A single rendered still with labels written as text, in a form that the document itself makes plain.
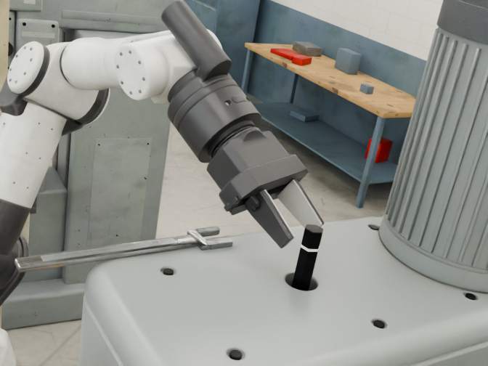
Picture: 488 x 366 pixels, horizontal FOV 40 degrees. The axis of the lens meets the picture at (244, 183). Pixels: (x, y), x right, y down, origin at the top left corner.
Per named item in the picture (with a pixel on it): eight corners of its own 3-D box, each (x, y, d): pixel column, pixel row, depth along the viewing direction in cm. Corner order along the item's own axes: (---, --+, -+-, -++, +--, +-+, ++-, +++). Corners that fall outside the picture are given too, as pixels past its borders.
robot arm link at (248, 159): (278, 205, 82) (224, 131, 85) (325, 156, 76) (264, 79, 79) (210, 232, 72) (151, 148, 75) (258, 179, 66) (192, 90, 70)
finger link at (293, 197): (324, 221, 73) (291, 178, 75) (307, 237, 75) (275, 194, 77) (332, 218, 74) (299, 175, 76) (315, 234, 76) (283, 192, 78)
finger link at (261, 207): (282, 250, 71) (248, 205, 73) (298, 234, 69) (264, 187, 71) (272, 254, 70) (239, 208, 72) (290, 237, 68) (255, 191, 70)
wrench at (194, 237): (21, 279, 65) (21, 271, 65) (11, 258, 68) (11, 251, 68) (232, 246, 78) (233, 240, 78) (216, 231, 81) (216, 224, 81)
